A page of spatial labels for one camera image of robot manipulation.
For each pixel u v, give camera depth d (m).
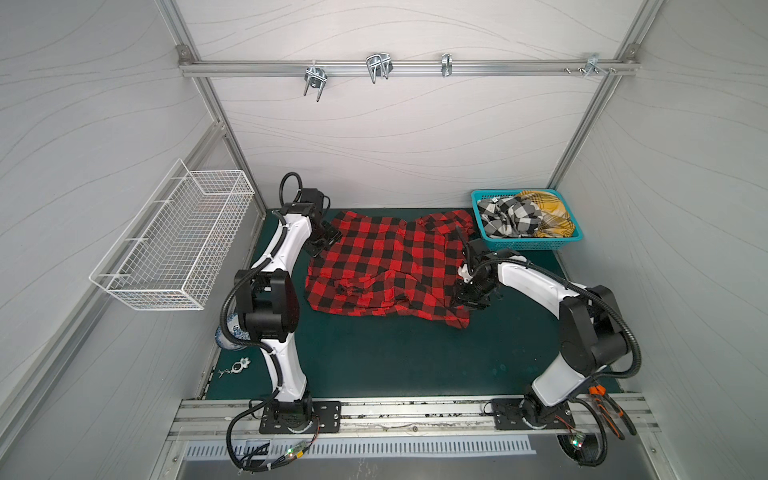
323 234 0.79
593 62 0.77
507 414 0.73
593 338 0.46
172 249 0.69
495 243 1.02
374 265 1.01
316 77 0.79
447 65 0.78
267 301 0.51
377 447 0.70
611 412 0.75
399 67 0.78
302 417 0.66
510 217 1.07
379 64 0.76
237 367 0.80
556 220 1.03
